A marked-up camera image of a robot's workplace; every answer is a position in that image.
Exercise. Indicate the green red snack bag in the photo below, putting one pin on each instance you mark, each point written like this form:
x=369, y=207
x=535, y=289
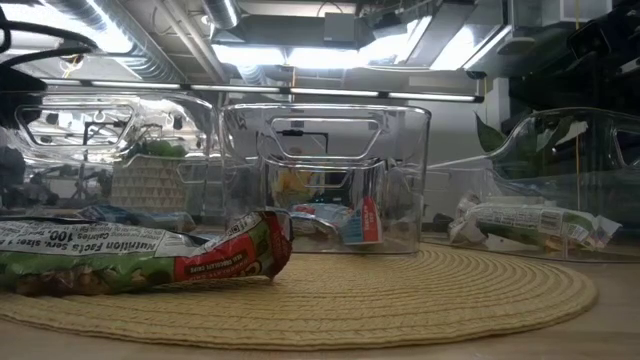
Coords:
x=125, y=260

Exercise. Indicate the red green granola bar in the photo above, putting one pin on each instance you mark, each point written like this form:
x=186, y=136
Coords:
x=535, y=222

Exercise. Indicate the dark blue granola bar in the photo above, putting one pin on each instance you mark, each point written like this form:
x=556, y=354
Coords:
x=100, y=212

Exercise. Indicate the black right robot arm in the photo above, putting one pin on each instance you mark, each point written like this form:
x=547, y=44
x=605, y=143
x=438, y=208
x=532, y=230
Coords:
x=610, y=30

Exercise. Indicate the clear plastic bin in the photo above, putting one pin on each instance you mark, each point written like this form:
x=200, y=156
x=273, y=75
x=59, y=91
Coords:
x=590, y=165
x=200, y=150
x=400, y=150

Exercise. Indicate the linear ceiling light strip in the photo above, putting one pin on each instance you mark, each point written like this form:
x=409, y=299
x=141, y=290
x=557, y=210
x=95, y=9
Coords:
x=330, y=92

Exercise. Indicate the bright ceiling light panel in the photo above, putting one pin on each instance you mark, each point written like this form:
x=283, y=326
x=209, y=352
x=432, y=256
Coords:
x=280, y=56

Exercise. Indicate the round woven straw placemat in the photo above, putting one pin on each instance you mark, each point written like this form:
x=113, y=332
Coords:
x=375, y=300

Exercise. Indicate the succulent in patterned pot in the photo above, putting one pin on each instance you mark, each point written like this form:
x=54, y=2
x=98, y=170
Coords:
x=150, y=190

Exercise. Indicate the snake plant in white pot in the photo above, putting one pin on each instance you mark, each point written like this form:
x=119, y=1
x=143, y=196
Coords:
x=487, y=137

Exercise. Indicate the white ceiling disc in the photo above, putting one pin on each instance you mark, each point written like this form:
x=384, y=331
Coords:
x=515, y=46

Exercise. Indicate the white ceiling vent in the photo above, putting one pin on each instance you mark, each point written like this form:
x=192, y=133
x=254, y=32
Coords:
x=560, y=11

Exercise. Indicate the silver ventilation duct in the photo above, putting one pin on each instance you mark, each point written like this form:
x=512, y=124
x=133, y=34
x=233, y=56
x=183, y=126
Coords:
x=222, y=12

